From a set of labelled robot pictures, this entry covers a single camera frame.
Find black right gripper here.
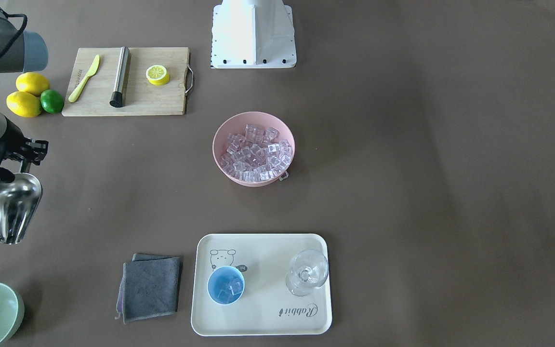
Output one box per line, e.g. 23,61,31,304
0,128,49,184

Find steel ice scoop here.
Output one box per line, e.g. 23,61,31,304
0,160,43,244

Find blue cup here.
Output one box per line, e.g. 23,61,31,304
207,266,245,305

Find clear ice cubes pile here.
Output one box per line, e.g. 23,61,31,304
214,124,295,186

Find ice cubes in cup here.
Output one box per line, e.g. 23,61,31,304
215,276,244,298

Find loose ice cube on table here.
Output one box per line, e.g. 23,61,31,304
279,171,289,181

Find yellow lemon lower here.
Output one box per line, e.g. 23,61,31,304
6,92,43,117

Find yellow lemon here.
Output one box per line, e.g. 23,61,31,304
15,72,50,97
6,92,43,117

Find green lime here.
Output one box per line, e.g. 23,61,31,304
40,89,65,114

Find yellow lemon upper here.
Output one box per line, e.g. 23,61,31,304
15,72,50,97

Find yellow plastic knife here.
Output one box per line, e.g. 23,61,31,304
68,54,101,103

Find steel muddler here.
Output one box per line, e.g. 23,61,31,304
109,47,130,108

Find bamboo cutting board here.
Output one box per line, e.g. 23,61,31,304
62,47,194,117

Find half lemon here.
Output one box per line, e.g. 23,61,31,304
145,65,170,86

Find grey folded cloth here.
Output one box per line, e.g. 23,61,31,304
115,253,182,324

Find pink bowl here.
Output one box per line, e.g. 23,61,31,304
213,111,295,187

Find cream serving tray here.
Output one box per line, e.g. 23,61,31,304
191,233,332,336

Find clear wine glass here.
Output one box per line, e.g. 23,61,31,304
285,250,330,297

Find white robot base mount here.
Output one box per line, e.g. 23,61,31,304
210,0,297,69

